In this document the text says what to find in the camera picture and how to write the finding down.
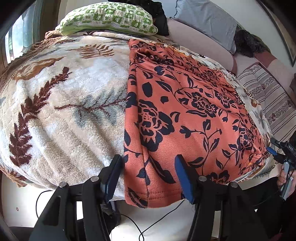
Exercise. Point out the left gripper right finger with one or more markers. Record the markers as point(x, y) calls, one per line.
point(187, 177)

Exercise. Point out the orange floral garment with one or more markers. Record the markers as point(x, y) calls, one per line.
point(184, 104)

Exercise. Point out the leaf pattern fleece blanket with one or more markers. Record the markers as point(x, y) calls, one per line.
point(63, 109)

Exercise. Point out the dark furry item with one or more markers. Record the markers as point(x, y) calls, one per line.
point(248, 44)

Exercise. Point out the green patterned pillow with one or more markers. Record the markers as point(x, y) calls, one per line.
point(118, 17)

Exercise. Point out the grey pillow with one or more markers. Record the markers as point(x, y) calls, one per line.
point(209, 19)

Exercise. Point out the window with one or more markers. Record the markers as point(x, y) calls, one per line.
point(24, 32)

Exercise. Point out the striped floral bedsheet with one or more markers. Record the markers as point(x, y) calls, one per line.
point(276, 105)

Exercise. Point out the pink quilted mattress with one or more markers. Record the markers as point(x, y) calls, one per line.
point(199, 43)

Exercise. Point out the right hand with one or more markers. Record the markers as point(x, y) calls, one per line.
point(282, 180)

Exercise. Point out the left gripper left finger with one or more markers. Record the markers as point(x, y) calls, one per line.
point(109, 177)

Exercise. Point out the black clothing pile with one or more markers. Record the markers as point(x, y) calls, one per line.
point(155, 9)

